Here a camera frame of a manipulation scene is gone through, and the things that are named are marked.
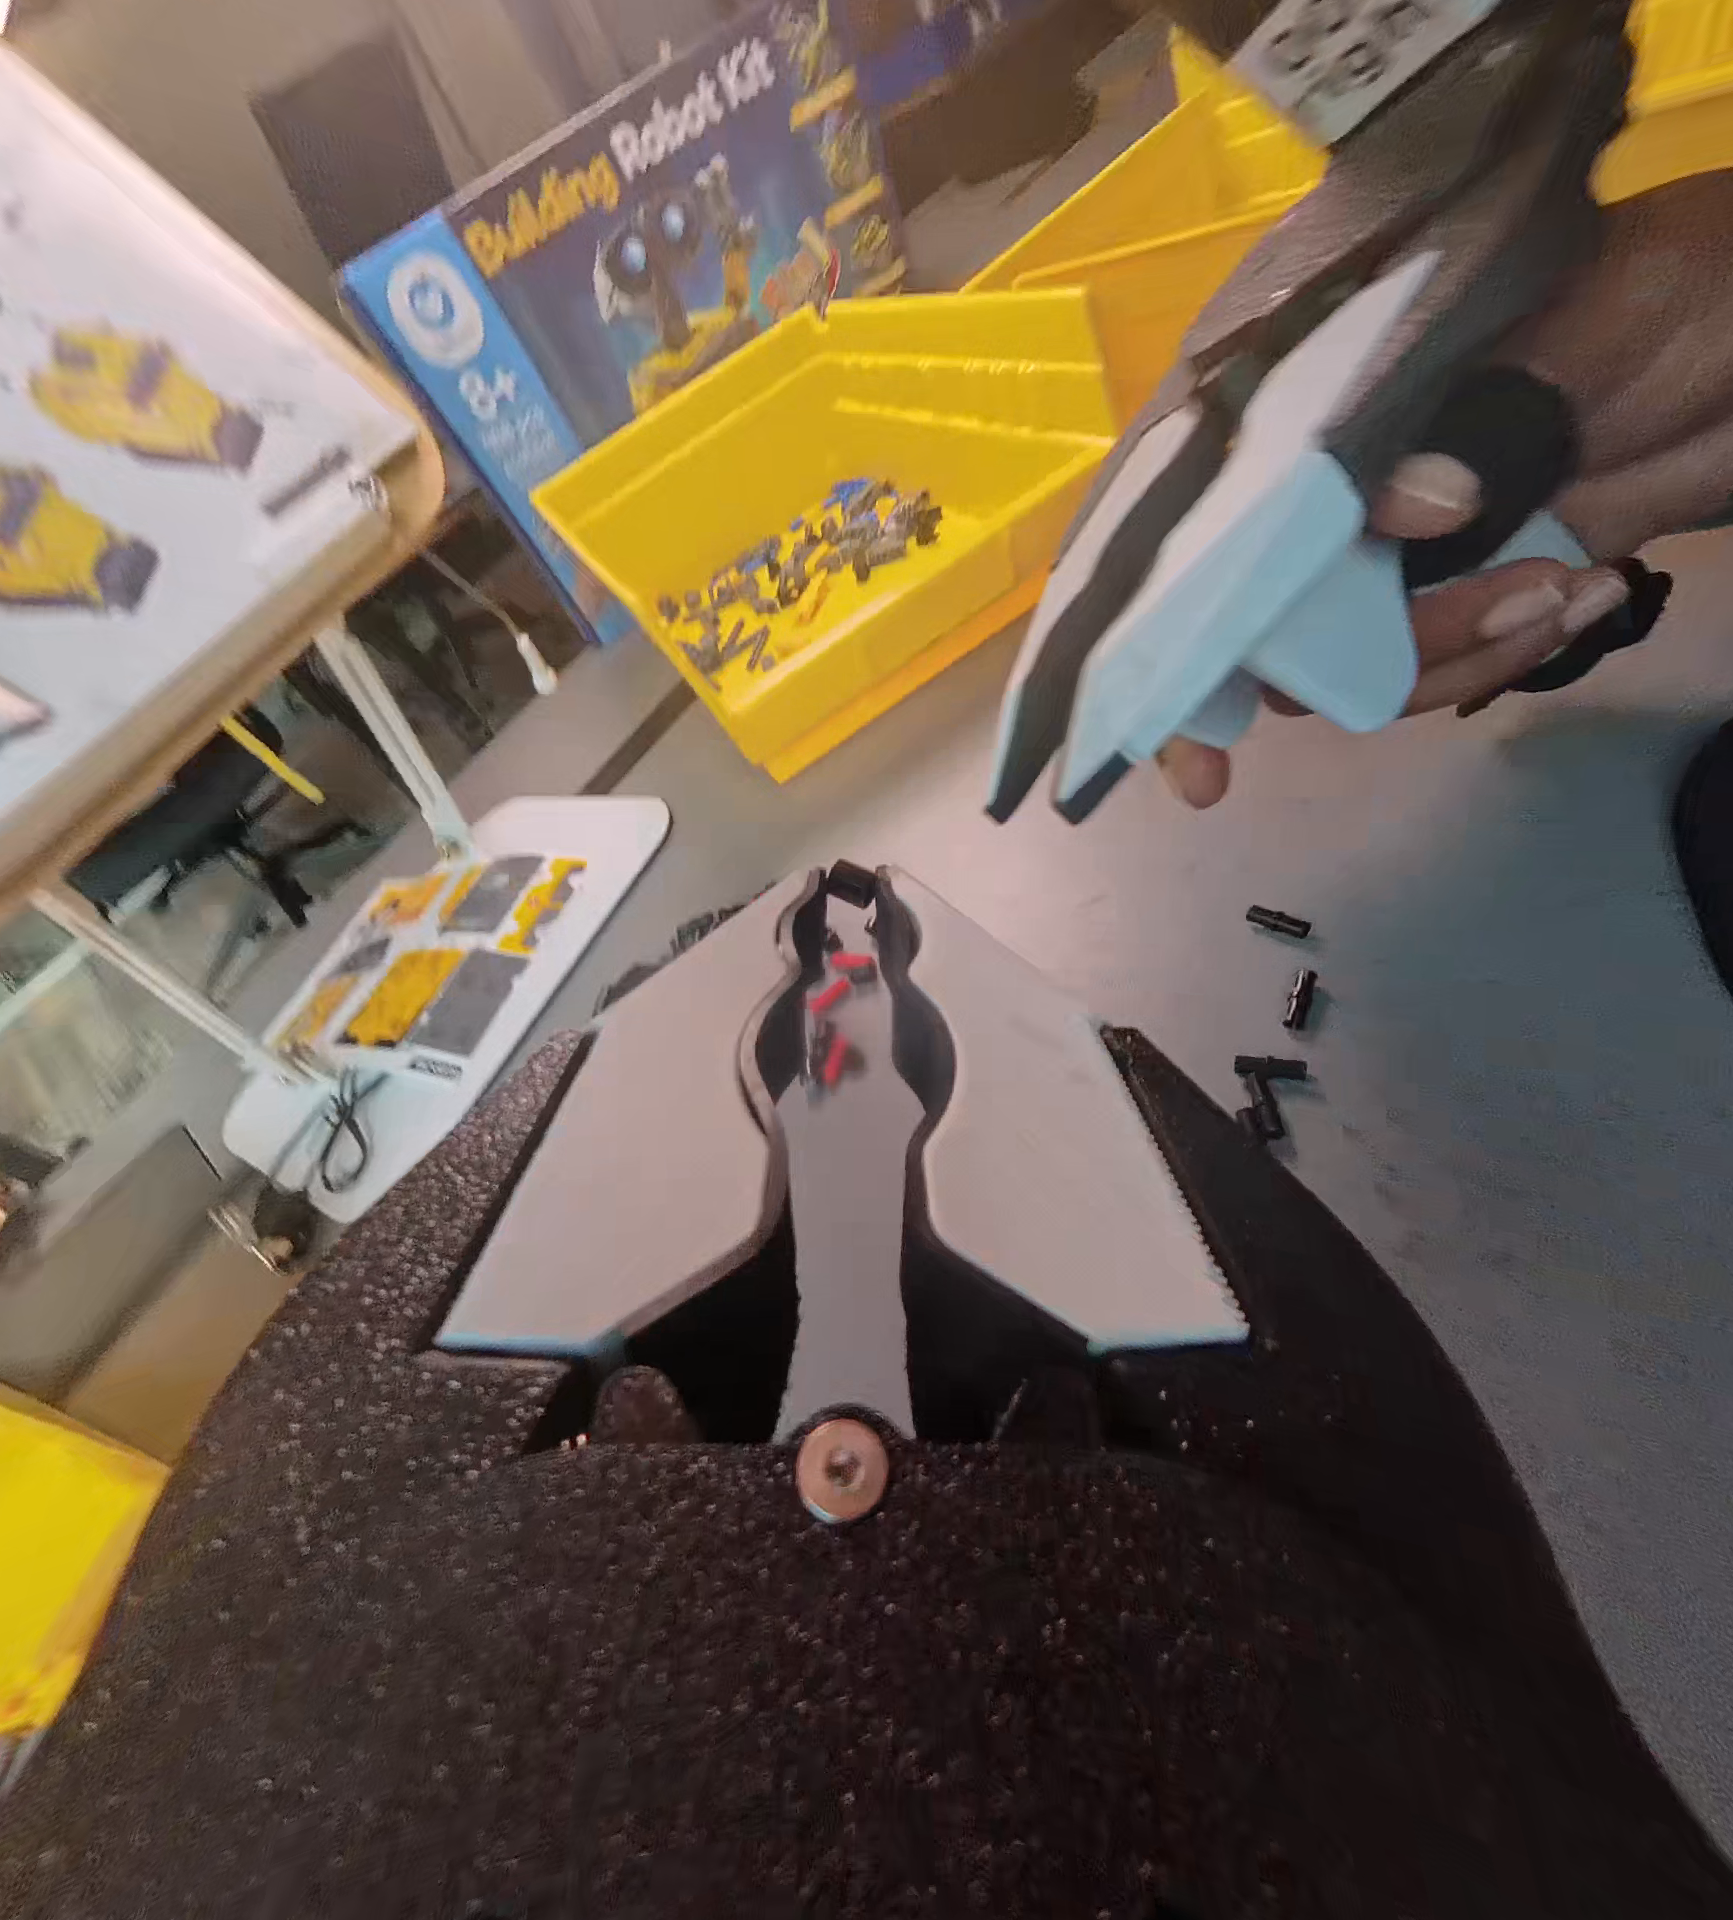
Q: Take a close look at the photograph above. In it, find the lego set box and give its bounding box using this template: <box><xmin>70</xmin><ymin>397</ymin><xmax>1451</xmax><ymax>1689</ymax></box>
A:
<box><xmin>337</xmin><ymin>0</ymin><xmax>911</xmax><ymax>647</ymax></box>

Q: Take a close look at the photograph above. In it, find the black usb cable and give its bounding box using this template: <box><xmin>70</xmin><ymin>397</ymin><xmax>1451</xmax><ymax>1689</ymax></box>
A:
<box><xmin>211</xmin><ymin>1068</ymin><xmax>388</xmax><ymax>1270</ymax></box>

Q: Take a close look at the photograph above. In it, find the pile of small lego pins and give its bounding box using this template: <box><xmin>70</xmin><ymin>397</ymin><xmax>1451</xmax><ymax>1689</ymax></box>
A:
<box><xmin>587</xmin><ymin>895</ymin><xmax>882</xmax><ymax>1094</ymax></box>

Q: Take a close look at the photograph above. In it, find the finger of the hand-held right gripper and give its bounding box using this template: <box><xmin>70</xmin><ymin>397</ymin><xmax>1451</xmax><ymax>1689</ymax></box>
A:
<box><xmin>983</xmin><ymin>392</ymin><xmax>1208</xmax><ymax>830</ymax></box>
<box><xmin>1050</xmin><ymin>245</ymin><xmax>1445</xmax><ymax>827</ymax></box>

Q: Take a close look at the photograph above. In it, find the lego sticker sheet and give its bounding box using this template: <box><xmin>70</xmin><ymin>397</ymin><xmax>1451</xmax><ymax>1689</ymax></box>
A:
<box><xmin>266</xmin><ymin>854</ymin><xmax>590</xmax><ymax>1069</ymax></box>

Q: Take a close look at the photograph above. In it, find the black office chair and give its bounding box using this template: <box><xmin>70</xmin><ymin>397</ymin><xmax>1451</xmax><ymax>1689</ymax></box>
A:
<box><xmin>70</xmin><ymin>704</ymin><xmax>371</xmax><ymax>962</ymax></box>

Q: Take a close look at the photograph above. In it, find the white cable plug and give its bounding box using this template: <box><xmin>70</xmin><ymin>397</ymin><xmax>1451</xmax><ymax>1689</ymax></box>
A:
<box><xmin>348</xmin><ymin>471</ymin><xmax>562</xmax><ymax>700</ymax></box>

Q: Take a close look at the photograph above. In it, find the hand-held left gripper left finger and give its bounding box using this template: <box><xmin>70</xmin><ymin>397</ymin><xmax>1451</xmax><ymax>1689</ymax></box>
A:
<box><xmin>434</xmin><ymin>865</ymin><xmax>826</xmax><ymax>1445</ymax></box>

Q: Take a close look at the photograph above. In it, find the lego instruction booklet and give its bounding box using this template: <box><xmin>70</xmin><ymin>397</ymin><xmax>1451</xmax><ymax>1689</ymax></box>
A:
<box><xmin>0</xmin><ymin>0</ymin><xmax>423</xmax><ymax>901</ymax></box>

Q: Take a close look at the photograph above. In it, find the heap of mixed lego parts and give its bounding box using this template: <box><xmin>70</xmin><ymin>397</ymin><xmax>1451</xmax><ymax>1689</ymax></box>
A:
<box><xmin>655</xmin><ymin>480</ymin><xmax>946</xmax><ymax>691</ymax></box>

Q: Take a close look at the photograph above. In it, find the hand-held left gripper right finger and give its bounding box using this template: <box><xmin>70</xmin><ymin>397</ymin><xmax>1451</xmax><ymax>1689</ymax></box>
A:
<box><xmin>873</xmin><ymin>865</ymin><xmax>1252</xmax><ymax>1441</ymax></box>

